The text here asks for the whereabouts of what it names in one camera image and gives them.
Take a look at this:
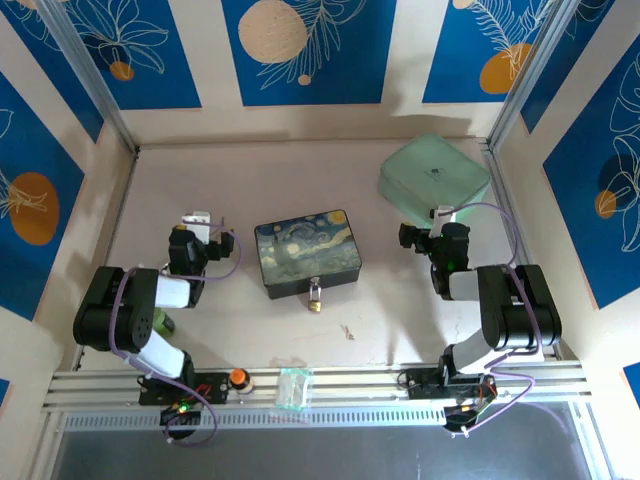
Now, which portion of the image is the starry night painted tin box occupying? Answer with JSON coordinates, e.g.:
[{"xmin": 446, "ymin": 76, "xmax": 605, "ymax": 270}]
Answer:
[{"xmin": 253, "ymin": 208, "xmax": 364, "ymax": 301}]

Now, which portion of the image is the brass padlock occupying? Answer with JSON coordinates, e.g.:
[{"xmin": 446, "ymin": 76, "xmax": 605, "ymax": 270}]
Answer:
[{"xmin": 307, "ymin": 277, "xmax": 324, "ymax": 314}]

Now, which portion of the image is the mint green zip case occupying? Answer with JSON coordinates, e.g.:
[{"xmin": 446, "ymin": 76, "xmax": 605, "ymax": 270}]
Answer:
[{"xmin": 378, "ymin": 132, "xmax": 491, "ymax": 224}]

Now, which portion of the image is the green cylindrical object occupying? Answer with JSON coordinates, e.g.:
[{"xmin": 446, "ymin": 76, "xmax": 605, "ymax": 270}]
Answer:
[{"xmin": 152, "ymin": 308, "xmax": 176, "ymax": 335}]

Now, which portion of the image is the orange capped small bottle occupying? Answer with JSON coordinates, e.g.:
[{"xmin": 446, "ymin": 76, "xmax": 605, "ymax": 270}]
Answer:
[{"xmin": 227, "ymin": 368, "xmax": 255, "ymax": 394}]

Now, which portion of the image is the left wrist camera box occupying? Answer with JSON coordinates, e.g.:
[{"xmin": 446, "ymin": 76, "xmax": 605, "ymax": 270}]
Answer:
[{"xmin": 179, "ymin": 209, "xmax": 214, "ymax": 244}]

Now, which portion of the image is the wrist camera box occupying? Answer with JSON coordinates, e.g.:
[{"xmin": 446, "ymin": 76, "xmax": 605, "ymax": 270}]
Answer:
[
  {"xmin": 179, "ymin": 209, "xmax": 214, "ymax": 244},
  {"xmin": 430, "ymin": 204, "xmax": 457, "ymax": 236}
]

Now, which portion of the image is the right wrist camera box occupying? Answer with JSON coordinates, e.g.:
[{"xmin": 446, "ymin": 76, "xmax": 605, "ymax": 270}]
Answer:
[{"xmin": 430, "ymin": 204, "xmax": 457, "ymax": 236}]

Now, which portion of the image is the aluminium side rail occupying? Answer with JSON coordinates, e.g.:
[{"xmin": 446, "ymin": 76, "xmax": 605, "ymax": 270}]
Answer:
[{"xmin": 482, "ymin": 139, "xmax": 562, "ymax": 361}]

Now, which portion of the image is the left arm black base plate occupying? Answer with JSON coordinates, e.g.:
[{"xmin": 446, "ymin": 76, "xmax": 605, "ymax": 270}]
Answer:
[{"xmin": 138, "ymin": 372, "xmax": 230, "ymax": 406}]

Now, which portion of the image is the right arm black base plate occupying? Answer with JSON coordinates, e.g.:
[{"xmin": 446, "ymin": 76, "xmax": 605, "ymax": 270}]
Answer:
[{"xmin": 405, "ymin": 367, "xmax": 496, "ymax": 401}]

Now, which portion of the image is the blue floral wall panel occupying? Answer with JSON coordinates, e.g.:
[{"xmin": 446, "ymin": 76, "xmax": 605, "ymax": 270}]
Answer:
[
  {"xmin": 222, "ymin": 0, "xmax": 397, "ymax": 107},
  {"xmin": 2, "ymin": 0, "xmax": 202, "ymax": 111},
  {"xmin": 422, "ymin": 0, "xmax": 566, "ymax": 104},
  {"xmin": 542, "ymin": 34, "xmax": 640, "ymax": 310},
  {"xmin": 0, "ymin": 72, "xmax": 87, "ymax": 321}
]

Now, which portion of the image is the aluminium frame rail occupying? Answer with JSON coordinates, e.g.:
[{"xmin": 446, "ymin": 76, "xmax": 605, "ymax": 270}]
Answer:
[{"xmin": 42, "ymin": 367, "xmax": 587, "ymax": 416}]

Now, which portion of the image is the aluminium frame post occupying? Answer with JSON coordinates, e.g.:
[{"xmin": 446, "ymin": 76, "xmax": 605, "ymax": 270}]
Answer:
[
  {"xmin": 38, "ymin": 0, "xmax": 140, "ymax": 152},
  {"xmin": 487, "ymin": 0, "xmax": 577, "ymax": 147}
]

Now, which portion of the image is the slotted grey cable duct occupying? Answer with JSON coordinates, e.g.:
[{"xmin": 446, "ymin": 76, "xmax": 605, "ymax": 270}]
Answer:
[{"xmin": 64, "ymin": 409, "xmax": 451, "ymax": 432}]

